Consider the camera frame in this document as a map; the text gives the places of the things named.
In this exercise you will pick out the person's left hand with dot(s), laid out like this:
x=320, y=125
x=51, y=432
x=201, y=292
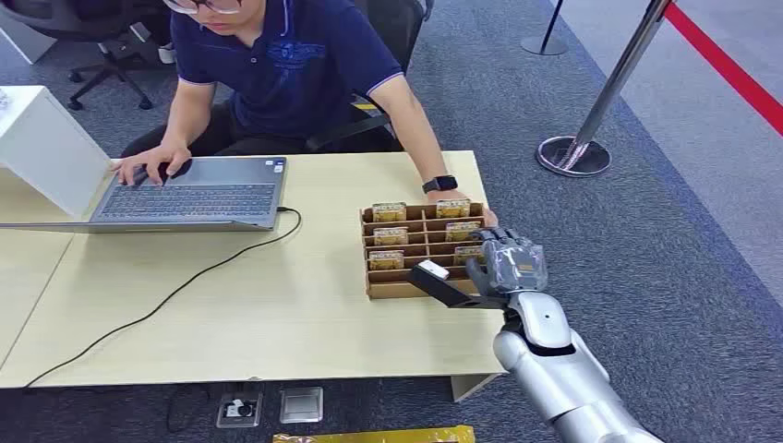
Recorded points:
x=446, y=195

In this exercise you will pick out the person's right hand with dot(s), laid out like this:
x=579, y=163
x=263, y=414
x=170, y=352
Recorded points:
x=156, y=162

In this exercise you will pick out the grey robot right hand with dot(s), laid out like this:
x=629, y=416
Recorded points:
x=514, y=266

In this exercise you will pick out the wooden card holder rack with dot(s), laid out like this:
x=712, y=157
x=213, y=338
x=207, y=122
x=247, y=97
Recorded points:
x=422, y=244

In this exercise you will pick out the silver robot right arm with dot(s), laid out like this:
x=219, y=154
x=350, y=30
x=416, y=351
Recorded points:
x=563, y=367

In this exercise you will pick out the person's right forearm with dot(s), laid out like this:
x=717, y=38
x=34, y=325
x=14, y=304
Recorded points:
x=186, y=119

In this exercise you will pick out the person's left forearm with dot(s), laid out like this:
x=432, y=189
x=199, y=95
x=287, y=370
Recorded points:
x=413, y=131

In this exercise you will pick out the gold patterned card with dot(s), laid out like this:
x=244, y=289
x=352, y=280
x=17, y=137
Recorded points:
x=468, y=254
x=386, y=260
x=462, y=232
x=389, y=212
x=391, y=236
x=453, y=208

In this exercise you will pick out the person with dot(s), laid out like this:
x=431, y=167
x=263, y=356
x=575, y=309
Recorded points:
x=287, y=67

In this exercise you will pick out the black wristwatch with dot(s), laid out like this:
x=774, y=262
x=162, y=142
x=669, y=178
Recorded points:
x=440, y=183

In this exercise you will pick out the grey laptop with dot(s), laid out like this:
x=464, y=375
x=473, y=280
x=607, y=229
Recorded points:
x=196, y=198

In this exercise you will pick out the white box stand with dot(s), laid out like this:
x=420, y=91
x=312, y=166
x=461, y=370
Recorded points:
x=49, y=147

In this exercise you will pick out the black office chair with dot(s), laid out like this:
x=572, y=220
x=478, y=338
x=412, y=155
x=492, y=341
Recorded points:
x=391, y=37
x=110, y=55

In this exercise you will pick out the wooden table leg panel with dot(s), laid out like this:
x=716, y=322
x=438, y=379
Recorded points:
x=474, y=385

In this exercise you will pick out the eyeglasses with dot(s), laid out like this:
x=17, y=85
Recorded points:
x=202, y=6

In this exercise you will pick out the gold foil strip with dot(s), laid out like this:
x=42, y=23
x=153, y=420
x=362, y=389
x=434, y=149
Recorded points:
x=379, y=435

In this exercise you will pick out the closed metal floor box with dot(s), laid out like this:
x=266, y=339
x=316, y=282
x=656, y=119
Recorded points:
x=301, y=405

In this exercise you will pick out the floor socket box with plug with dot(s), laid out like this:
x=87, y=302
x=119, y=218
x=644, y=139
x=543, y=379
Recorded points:
x=239, y=409

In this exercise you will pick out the red barrier belt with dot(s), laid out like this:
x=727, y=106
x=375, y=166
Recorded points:
x=728, y=67

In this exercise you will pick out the black bracket wrist camera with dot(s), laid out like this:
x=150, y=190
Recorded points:
x=443, y=290

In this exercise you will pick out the chrome stanchion post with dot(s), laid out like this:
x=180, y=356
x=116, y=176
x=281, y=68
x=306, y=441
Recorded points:
x=602, y=104

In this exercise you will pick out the dark stanchion post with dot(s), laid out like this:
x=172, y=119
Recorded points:
x=546, y=41

